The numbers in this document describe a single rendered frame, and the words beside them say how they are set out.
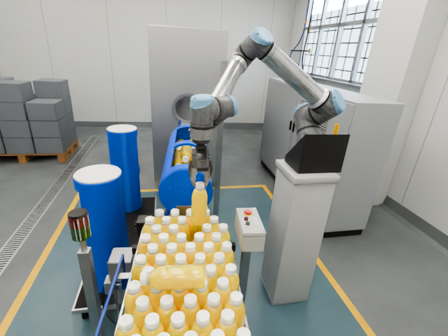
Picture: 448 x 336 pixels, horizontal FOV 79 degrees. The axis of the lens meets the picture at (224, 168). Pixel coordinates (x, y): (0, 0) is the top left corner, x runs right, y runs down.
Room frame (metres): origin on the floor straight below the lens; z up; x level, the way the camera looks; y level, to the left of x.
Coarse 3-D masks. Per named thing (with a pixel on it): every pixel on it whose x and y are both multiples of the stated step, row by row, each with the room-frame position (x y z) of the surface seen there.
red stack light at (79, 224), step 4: (88, 216) 0.78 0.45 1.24; (68, 220) 0.75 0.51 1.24; (72, 220) 0.75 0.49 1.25; (76, 220) 0.75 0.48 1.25; (80, 220) 0.75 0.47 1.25; (84, 220) 0.76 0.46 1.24; (88, 220) 0.78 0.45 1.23; (72, 224) 0.75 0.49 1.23; (76, 224) 0.75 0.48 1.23; (80, 224) 0.75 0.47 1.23; (84, 224) 0.76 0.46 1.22; (88, 224) 0.78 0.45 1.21; (72, 228) 0.75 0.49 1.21; (76, 228) 0.75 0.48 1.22; (80, 228) 0.75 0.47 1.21
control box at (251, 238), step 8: (240, 208) 1.14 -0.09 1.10; (248, 208) 1.14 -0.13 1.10; (240, 216) 1.07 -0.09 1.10; (248, 216) 1.07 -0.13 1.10; (256, 216) 1.07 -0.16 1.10; (240, 224) 1.01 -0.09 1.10; (256, 224) 1.01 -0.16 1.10; (240, 232) 0.99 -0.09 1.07; (248, 232) 0.95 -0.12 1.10; (256, 232) 0.95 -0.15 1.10; (264, 232) 0.96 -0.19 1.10; (240, 240) 0.98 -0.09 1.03; (248, 240) 0.94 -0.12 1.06; (256, 240) 0.95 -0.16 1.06; (264, 240) 0.95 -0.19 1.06; (240, 248) 0.96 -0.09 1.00; (248, 248) 0.94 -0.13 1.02; (256, 248) 0.95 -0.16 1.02
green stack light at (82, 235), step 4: (84, 228) 0.76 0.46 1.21; (88, 228) 0.77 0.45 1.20; (72, 232) 0.75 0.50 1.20; (76, 232) 0.75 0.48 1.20; (80, 232) 0.75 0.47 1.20; (84, 232) 0.76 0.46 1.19; (88, 232) 0.77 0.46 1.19; (72, 236) 0.75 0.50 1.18; (76, 236) 0.75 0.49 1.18; (80, 236) 0.75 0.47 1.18; (84, 236) 0.76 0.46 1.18; (88, 236) 0.77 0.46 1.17; (76, 240) 0.75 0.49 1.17; (80, 240) 0.75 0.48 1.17; (84, 240) 0.75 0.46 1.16
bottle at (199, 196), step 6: (198, 192) 1.01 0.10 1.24; (204, 192) 1.02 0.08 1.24; (192, 198) 1.02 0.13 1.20; (198, 198) 1.00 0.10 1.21; (204, 198) 1.01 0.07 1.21; (192, 204) 1.02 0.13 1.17; (198, 204) 1.00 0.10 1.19; (204, 204) 1.01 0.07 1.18; (192, 210) 1.02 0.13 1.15; (198, 210) 1.00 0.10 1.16; (204, 210) 1.01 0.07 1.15; (192, 216) 1.02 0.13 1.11; (198, 216) 1.00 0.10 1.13; (204, 216) 1.01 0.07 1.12; (192, 222) 1.02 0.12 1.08; (198, 222) 1.00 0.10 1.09; (204, 222) 1.02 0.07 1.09
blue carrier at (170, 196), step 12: (180, 132) 2.11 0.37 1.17; (180, 144) 1.66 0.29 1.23; (192, 144) 1.67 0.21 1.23; (168, 156) 1.55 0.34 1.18; (168, 168) 1.33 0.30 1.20; (180, 168) 1.27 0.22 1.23; (168, 180) 1.25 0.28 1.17; (180, 180) 1.26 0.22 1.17; (204, 180) 1.27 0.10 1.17; (168, 192) 1.25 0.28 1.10; (180, 192) 1.26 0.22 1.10; (192, 192) 1.26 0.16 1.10; (168, 204) 1.25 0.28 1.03; (180, 204) 1.26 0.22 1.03
